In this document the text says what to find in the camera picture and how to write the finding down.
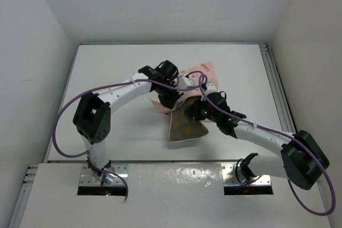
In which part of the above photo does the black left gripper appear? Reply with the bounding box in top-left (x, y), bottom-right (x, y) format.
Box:
top-left (154, 81), bottom-right (183, 109)

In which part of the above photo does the pink bunny print pillowcase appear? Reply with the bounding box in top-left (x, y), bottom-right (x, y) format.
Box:
top-left (149, 61), bottom-right (219, 115)

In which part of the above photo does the grey floral pillow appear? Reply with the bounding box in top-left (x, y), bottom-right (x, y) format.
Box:
top-left (168, 97), bottom-right (209, 143)

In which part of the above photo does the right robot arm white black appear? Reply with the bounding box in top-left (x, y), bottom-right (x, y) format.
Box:
top-left (184, 92), bottom-right (330, 190)

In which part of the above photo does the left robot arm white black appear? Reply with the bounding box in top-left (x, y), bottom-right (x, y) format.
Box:
top-left (73, 60), bottom-right (183, 177)

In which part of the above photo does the white front cover board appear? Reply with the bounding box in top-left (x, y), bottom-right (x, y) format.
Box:
top-left (20, 163), bottom-right (330, 227)

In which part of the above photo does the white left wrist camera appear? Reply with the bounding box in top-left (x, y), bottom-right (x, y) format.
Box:
top-left (176, 75), bottom-right (198, 91)

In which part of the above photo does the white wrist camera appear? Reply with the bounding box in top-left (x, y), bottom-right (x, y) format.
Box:
top-left (204, 83), bottom-right (217, 95)
top-left (176, 75), bottom-right (198, 91)

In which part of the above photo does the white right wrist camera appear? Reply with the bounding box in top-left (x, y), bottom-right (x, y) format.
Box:
top-left (204, 83), bottom-right (217, 95)

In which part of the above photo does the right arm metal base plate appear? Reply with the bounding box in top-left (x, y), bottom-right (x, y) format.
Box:
top-left (221, 162), bottom-right (271, 187)

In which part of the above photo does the aluminium frame rail right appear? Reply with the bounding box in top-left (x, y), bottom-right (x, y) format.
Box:
top-left (259, 43), bottom-right (297, 132)

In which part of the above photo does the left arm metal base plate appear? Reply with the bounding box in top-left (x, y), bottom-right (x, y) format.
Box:
top-left (79, 164), bottom-right (128, 187)

